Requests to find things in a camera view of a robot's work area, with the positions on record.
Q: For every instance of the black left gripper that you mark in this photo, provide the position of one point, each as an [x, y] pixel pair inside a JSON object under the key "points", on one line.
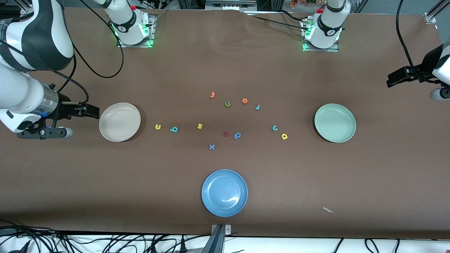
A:
{"points": [[419, 72]]}

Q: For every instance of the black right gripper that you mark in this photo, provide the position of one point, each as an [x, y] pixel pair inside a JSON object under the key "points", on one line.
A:
{"points": [[64, 106]]}

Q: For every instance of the teal foam letter b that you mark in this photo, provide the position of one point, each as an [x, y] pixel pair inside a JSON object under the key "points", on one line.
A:
{"points": [[174, 129]]}

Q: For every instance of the beige brown plate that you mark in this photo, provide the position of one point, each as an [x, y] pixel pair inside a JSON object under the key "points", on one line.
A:
{"points": [[119, 122]]}

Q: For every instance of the pale green plate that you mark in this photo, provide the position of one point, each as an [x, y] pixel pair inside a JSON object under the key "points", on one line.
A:
{"points": [[335, 123]]}

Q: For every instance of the brown table cover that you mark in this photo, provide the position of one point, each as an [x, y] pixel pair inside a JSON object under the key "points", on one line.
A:
{"points": [[175, 70]]}

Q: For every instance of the white paper scrap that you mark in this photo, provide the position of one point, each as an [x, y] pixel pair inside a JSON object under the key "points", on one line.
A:
{"points": [[328, 210]]}

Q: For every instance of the blue foam letter p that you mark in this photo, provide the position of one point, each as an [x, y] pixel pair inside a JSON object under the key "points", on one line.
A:
{"points": [[237, 135]]}

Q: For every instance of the blue plate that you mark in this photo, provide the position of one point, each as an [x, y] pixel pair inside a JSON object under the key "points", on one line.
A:
{"points": [[224, 193]]}

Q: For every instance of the grey metal box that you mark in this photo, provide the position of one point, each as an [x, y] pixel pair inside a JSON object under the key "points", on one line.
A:
{"points": [[230, 5]]}

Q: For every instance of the aluminium frame profile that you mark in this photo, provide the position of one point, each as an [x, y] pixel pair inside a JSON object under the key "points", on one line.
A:
{"points": [[430, 17], [25, 4]]}

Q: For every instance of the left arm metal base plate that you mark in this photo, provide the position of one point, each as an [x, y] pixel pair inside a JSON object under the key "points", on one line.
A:
{"points": [[334, 49]]}

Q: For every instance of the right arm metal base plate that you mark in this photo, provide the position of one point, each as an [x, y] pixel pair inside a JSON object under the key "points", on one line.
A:
{"points": [[152, 35]]}

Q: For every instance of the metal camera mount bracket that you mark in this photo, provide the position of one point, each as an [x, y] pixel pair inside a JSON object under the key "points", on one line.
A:
{"points": [[218, 239]]}

